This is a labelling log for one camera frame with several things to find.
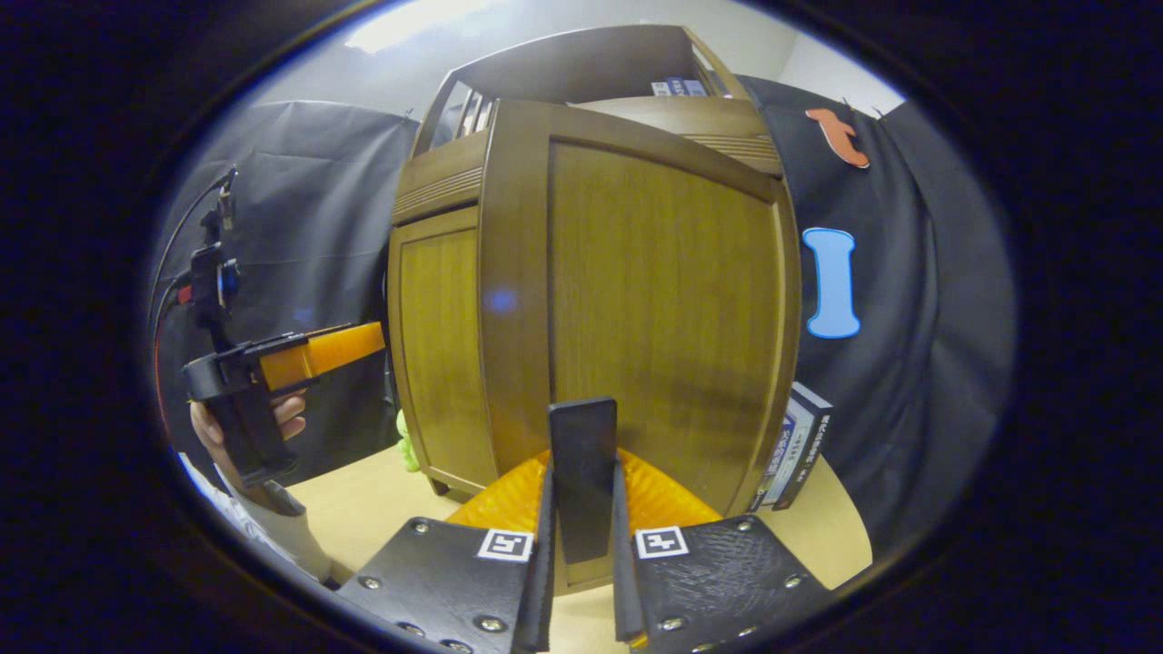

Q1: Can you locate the green frog plush toy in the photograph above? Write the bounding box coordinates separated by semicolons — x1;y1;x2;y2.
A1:
395;409;422;473

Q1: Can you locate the wooden shoe cabinet door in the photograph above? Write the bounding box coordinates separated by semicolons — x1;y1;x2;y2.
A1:
390;206;499;493
479;98;803;596

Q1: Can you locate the blue spine book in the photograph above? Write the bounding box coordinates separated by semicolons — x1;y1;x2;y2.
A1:
750;413;796;510

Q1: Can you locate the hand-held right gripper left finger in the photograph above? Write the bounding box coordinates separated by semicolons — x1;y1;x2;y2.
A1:
332;450;557;654

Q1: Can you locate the dark spine book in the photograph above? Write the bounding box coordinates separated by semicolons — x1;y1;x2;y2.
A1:
781;381;833;511

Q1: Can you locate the wooden double-door shoe cabinet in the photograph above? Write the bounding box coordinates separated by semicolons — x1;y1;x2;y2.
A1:
387;25;787;499

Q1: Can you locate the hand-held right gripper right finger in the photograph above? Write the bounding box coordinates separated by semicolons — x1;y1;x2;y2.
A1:
611;447;832;653

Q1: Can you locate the black cabinet door handle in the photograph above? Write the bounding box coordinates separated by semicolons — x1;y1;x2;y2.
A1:
548;397;619;566

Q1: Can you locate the black backdrop cloth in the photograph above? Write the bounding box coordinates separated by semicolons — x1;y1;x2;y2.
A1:
154;77;1017;555

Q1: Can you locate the wooden cabinet drawer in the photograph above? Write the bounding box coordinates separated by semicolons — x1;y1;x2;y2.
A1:
409;94;773;183

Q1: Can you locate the white spine book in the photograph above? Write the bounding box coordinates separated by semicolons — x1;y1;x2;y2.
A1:
763;398;810;510

